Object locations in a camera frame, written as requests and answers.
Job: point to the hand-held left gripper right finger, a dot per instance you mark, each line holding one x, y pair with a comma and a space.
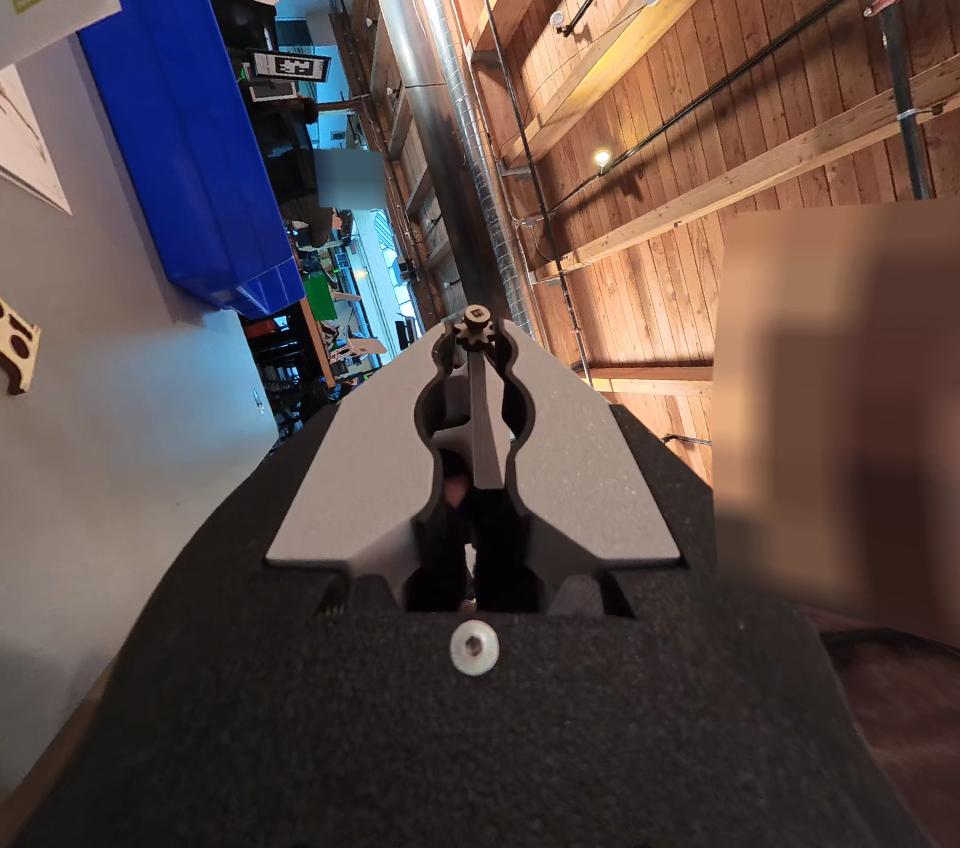
592, 488

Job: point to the laser-cut wooden part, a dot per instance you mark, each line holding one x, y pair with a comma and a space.
16, 345

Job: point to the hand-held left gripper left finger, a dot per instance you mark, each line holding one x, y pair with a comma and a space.
352, 488

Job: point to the wooden work table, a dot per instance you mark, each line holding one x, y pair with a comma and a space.
321, 349

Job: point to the black white tag sign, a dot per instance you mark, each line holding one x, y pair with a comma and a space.
291, 66

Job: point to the silver ventilation duct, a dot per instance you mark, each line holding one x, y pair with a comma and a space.
442, 113

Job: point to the blue plastic bin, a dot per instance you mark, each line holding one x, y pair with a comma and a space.
187, 135

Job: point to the white instruction sheet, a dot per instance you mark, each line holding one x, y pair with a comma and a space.
26, 150

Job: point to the green plastic bin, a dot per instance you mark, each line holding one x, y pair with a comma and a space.
319, 299

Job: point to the long black ceiling conduit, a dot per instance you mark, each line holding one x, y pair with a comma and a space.
720, 87

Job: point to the grey pipe with red flange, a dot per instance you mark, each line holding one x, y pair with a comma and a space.
896, 60

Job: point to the small wooden gear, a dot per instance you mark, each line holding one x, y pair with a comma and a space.
475, 328

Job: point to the ceiling spot lamp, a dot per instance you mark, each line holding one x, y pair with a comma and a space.
601, 158
559, 21

